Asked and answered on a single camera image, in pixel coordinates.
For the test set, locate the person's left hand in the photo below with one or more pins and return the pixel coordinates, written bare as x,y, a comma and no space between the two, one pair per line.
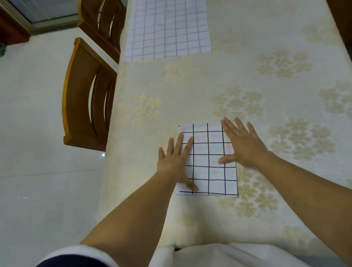
174,166

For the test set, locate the person's right hand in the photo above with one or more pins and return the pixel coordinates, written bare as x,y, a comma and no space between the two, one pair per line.
247,148

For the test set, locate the checked cloth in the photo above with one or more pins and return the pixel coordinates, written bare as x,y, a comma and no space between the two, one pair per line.
164,20

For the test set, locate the person's right forearm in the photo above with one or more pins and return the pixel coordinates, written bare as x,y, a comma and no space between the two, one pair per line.
326,196

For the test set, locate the person's left forearm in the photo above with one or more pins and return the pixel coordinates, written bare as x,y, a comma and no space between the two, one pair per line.
133,228

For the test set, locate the table with cream floral tablecloth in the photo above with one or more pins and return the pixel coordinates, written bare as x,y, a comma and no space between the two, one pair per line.
260,14

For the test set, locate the glass sliding door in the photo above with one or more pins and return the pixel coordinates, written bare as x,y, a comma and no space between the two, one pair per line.
46,9

